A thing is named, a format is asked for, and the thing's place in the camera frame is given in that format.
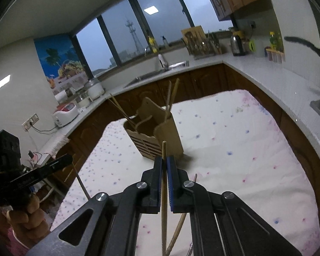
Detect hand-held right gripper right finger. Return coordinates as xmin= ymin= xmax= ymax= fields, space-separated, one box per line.
xmin=166 ymin=155 xmax=303 ymax=256

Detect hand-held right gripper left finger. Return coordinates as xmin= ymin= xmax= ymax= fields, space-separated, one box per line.
xmin=25 ymin=155 xmax=164 ymax=256

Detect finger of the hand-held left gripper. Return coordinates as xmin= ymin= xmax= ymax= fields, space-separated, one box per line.
xmin=21 ymin=154 xmax=74 ymax=186

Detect dark wooden chopstick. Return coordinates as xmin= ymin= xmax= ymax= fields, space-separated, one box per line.
xmin=108 ymin=93 xmax=136 ymax=130
xmin=71 ymin=162 xmax=92 ymax=201
xmin=111 ymin=95 xmax=138 ymax=128

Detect wooden utensil holder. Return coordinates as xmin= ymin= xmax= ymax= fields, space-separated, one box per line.
xmin=123 ymin=97 xmax=186 ymax=162

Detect person's left hand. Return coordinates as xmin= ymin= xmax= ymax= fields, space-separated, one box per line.
xmin=5 ymin=192 xmax=51 ymax=248

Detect lace cloth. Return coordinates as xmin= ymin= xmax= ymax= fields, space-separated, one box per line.
xmin=49 ymin=133 xmax=71 ymax=158

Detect white rice cooker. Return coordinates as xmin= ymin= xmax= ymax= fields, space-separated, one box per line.
xmin=53 ymin=103 xmax=80 ymax=127

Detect paper towel roll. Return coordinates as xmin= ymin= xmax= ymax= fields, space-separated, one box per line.
xmin=55 ymin=91 xmax=68 ymax=104

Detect white dotted tablecloth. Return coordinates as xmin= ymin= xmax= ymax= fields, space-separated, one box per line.
xmin=51 ymin=89 xmax=320 ymax=256

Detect white pot with steel lid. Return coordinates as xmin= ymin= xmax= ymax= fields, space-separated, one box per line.
xmin=84 ymin=78 xmax=105 ymax=100

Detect steel kitchen sink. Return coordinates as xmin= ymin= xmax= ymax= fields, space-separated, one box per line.
xmin=123 ymin=61 xmax=190 ymax=88

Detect brown wooden base cabinets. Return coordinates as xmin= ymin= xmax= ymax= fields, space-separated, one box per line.
xmin=52 ymin=61 xmax=320 ymax=219

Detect kitchen window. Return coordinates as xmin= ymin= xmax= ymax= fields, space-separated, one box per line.
xmin=71 ymin=0 xmax=230 ymax=79

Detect yellow dish soap bottle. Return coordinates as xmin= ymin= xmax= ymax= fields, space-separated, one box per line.
xmin=148 ymin=36 xmax=159 ymax=54

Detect utensil drying rack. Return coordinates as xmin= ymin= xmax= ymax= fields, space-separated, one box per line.
xmin=182 ymin=31 xmax=216 ymax=60

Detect white kitchen countertop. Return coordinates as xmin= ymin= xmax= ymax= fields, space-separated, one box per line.
xmin=36 ymin=43 xmax=320 ymax=163

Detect knife block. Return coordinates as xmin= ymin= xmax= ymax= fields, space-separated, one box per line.
xmin=211 ymin=32 xmax=223 ymax=54

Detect steel electric kettle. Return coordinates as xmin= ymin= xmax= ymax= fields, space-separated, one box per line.
xmin=231 ymin=31 xmax=247 ymax=57

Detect wooden cutting board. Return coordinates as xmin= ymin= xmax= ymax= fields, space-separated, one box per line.
xmin=181 ymin=25 xmax=206 ymax=43

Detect row of spice jars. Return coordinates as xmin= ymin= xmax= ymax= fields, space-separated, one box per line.
xmin=265 ymin=48 xmax=286 ymax=64

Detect green drink bottle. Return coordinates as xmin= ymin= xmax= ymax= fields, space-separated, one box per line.
xmin=269 ymin=31 xmax=280 ymax=51

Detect black wok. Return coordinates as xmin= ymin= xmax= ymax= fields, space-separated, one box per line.
xmin=284 ymin=36 xmax=320 ymax=62

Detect tangle of cables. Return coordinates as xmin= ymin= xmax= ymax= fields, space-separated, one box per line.
xmin=27 ymin=149 xmax=47 ymax=166

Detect black power cable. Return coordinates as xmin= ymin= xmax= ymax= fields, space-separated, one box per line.
xmin=29 ymin=124 xmax=58 ymax=134

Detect grey wall outlet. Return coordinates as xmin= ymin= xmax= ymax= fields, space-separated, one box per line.
xmin=22 ymin=114 xmax=40 ymax=132

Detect beach fruit wall poster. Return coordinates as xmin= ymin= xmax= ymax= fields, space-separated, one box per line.
xmin=33 ymin=34 xmax=87 ymax=96

